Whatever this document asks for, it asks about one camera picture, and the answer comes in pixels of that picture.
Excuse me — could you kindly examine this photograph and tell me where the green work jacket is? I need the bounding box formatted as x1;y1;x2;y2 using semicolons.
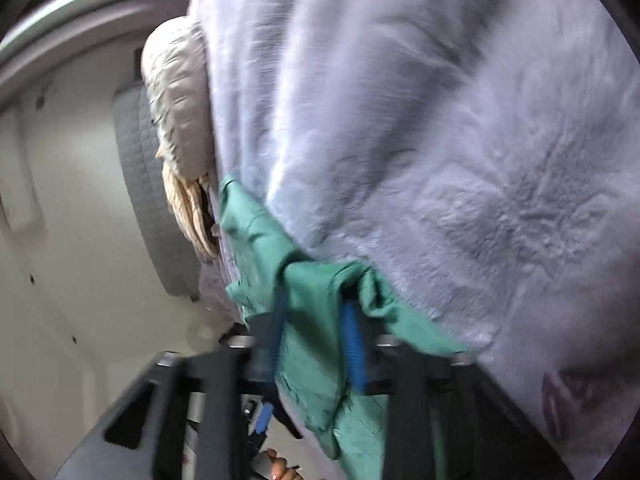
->
218;177;462;479

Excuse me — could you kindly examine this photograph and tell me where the person's left hand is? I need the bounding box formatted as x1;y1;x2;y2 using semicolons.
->
264;448;303;480

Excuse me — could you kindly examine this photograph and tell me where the beige striped cloth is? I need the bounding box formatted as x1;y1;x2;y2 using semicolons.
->
155;148;221;262

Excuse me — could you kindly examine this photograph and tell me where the lavender embossed bedspread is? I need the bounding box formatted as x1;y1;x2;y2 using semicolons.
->
190;0;639;479

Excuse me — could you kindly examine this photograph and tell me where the cream pleated pillow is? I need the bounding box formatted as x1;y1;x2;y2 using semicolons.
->
141;16;214;180

